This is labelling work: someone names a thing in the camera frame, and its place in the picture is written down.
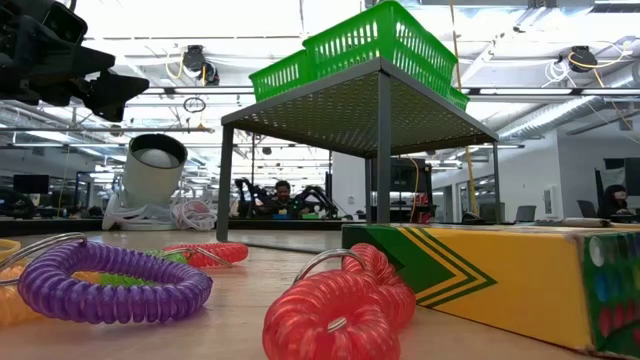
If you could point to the silver ventilation duct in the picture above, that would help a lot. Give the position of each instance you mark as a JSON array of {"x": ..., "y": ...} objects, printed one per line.
[{"x": 550, "y": 117}]

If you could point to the grey office chair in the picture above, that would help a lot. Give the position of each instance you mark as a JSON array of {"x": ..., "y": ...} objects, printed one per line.
[
  {"x": 525, "y": 214},
  {"x": 586, "y": 208}
]

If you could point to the black monitor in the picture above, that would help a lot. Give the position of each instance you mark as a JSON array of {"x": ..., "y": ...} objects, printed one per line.
[{"x": 31, "y": 184}]

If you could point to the white cylindrical desk lamp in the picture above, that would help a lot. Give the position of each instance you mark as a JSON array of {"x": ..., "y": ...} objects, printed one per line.
[{"x": 150, "y": 185}]

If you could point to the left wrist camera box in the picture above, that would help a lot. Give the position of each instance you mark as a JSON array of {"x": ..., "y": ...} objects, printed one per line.
[{"x": 65, "y": 22}]

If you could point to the person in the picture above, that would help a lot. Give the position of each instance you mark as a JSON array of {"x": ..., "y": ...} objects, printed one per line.
[
  {"x": 614, "y": 197},
  {"x": 282, "y": 192}
]

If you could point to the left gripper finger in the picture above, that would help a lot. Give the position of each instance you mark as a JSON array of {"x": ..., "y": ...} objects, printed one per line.
[
  {"x": 117, "y": 95},
  {"x": 85, "y": 60}
]

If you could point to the yellow crayon box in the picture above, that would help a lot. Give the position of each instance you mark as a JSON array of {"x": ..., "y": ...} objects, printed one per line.
[{"x": 525, "y": 285}]

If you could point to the black background robot arm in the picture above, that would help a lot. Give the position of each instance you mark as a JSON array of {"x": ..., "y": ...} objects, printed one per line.
[
  {"x": 320, "y": 200},
  {"x": 245, "y": 197}
]

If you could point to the yellow rubber bands pile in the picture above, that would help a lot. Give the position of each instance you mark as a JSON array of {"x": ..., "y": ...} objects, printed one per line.
[{"x": 7, "y": 246}]

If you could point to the grey perforated metal shelf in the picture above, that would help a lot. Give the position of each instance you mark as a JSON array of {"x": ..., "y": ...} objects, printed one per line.
[{"x": 350, "y": 115}]

